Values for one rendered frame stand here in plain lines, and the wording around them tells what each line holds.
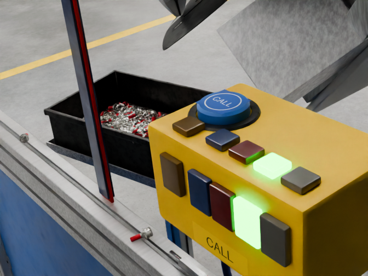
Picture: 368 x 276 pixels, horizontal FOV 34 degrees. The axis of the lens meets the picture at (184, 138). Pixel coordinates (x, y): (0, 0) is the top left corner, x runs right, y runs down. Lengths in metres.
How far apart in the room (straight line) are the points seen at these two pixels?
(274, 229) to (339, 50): 0.45
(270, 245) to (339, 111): 2.38
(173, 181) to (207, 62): 2.88
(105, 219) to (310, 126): 0.35
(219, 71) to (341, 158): 2.80
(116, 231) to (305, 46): 0.33
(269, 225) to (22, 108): 2.78
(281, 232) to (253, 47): 0.47
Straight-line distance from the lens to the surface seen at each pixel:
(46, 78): 3.41
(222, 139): 0.42
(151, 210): 2.19
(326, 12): 0.81
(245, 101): 0.46
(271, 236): 0.38
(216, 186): 0.41
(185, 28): 0.90
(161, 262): 0.65
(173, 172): 0.44
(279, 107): 0.47
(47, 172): 0.84
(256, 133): 0.43
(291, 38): 0.80
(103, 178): 0.73
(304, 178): 0.37
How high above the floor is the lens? 1.29
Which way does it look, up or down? 30 degrees down
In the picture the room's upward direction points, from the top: 6 degrees counter-clockwise
